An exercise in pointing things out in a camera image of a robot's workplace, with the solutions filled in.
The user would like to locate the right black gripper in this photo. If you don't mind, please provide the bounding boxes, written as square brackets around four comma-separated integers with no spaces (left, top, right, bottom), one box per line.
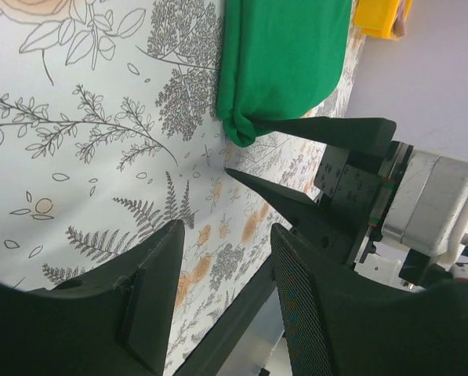
[226,117,414,267]

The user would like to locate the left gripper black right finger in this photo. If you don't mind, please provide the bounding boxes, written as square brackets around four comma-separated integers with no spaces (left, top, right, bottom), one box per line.
[270,224,468,375]

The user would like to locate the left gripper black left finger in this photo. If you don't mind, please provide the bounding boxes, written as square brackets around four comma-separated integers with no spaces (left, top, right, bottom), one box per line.
[0,220,185,375]

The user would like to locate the green t shirt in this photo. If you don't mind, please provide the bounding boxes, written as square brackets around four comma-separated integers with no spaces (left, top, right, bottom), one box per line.
[216,1,353,147]

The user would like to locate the pink crumpled t shirt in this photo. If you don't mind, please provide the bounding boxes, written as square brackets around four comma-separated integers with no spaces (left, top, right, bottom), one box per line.
[391,0,412,38]

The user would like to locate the yellow plastic bin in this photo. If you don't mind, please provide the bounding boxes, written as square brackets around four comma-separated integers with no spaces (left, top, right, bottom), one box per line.
[353,0,400,39]

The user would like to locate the floral patterned table mat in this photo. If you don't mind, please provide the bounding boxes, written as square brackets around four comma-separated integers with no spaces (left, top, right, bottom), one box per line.
[0,0,366,376]

